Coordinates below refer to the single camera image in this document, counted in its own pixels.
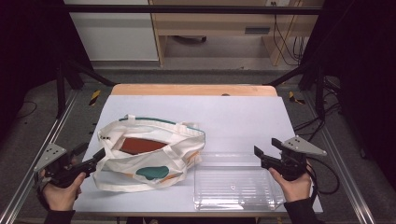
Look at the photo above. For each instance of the person's left hand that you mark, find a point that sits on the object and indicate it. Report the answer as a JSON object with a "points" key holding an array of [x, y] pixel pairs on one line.
{"points": [[63, 196]]}

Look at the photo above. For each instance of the wooden table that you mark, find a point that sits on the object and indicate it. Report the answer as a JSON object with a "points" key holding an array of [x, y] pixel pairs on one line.
{"points": [[186, 89]]}

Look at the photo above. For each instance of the dark curtain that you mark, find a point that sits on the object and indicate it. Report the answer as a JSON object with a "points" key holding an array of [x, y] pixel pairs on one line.
{"points": [[28, 46], [367, 77]]}

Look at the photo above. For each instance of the grey power strip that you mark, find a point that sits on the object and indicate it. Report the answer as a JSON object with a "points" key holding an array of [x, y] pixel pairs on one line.
{"points": [[257, 30]]}

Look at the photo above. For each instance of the clear plastic tray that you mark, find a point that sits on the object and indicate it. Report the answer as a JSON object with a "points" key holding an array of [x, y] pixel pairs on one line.
{"points": [[233, 186]]}

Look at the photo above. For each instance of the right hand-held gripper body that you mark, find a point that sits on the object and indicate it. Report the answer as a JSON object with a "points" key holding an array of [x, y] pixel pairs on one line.
{"points": [[291, 163]]}

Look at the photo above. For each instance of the aluminium floor rail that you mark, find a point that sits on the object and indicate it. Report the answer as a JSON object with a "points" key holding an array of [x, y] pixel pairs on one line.
{"points": [[46, 140], [342, 161]]}

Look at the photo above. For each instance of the black metal stand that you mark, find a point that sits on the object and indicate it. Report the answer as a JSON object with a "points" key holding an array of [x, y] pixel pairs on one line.
{"points": [[319, 93], [61, 93]]}

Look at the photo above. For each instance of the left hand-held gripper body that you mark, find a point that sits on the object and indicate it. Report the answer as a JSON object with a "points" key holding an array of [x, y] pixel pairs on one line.
{"points": [[49, 156]]}

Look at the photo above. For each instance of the red-brown box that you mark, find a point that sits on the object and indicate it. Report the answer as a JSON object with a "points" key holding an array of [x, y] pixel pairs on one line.
{"points": [[140, 146]]}

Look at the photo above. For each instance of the black crossbar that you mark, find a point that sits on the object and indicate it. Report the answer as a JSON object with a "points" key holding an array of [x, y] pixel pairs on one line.
{"points": [[186, 9]]}

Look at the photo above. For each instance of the white canvas tote bag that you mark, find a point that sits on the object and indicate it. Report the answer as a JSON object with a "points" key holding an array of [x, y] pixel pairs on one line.
{"points": [[146, 179]]}

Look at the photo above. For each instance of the person's right hand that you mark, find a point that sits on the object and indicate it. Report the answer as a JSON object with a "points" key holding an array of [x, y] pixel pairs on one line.
{"points": [[294, 188]]}

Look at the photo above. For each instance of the wooden desk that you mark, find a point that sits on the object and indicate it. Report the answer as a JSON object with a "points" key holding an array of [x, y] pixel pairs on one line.
{"points": [[218, 21]]}

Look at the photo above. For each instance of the yellow black tape strip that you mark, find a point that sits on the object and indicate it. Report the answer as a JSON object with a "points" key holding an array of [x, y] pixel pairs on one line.
{"points": [[94, 97], [294, 98]]}

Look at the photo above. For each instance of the white cabinet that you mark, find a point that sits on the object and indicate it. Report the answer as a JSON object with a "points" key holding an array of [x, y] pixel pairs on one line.
{"points": [[115, 37]]}

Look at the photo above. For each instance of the pale table cover sheet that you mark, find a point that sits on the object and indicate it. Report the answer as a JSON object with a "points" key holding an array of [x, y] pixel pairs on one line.
{"points": [[224, 118]]}

